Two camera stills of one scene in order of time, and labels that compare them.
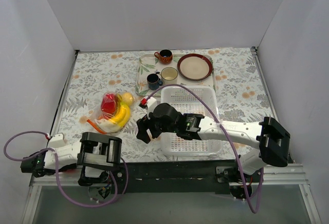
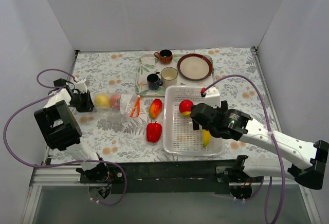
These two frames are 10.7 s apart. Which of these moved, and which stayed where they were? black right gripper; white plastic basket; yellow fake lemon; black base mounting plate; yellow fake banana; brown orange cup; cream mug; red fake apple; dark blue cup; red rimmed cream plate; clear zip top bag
Moved: clear zip top bag; red fake apple; yellow fake banana; yellow fake lemon; black right gripper
Stayed: white plastic basket; brown orange cup; cream mug; red rimmed cream plate; black base mounting plate; dark blue cup
